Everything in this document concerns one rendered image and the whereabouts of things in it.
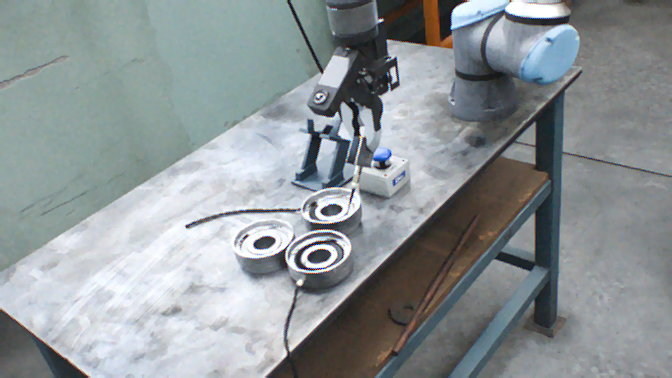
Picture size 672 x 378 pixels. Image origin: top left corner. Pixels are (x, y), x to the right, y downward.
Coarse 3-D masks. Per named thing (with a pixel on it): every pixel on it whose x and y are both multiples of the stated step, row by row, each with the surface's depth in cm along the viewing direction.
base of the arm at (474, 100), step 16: (464, 80) 138; (480, 80) 136; (496, 80) 136; (512, 80) 139; (464, 96) 139; (480, 96) 137; (496, 96) 137; (512, 96) 139; (464, 112) 140; (480, 112) 138; (496, 112) 138; (512, 112) 140
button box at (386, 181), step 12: (372, 168) 122; (384, 168) 121; (396, 168) 121; (408, 168) 123; (360, 180) 123; (372, 180) 121; (384, 180) 119; (396, 180) 121; (408, 180) 124; (372, 192) 123; (384, 192) 121; (396, 192) 122
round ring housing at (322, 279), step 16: (304, 240) 109; (320, 240) 109; (336, 240) 108; (288, 256) 106; (304, 256) 106; (320, 256) 108; (352, 256) 105; (304, 272) 101; (320, 272) 100; (336, 272) 101; (320, 288) 103
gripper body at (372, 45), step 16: (368, 32) 100; (384, 32) 105; (368, 48) 104; (384, 48) 106; (368, 64) 105; (384, 64) 105; (368, 80) 103; (384, 80) 108; (352, 96) 106; (368, 96) 104
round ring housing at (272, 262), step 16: (256, 224) 114; (272, 224) 115; (288, 224) 112; (240, 240) 112; (256, 240) 112; (272, 240) 113; (288, 240) 110; (240, 256) 107; (256, 256) 106; (272, 256) 106; (256, 272) 109
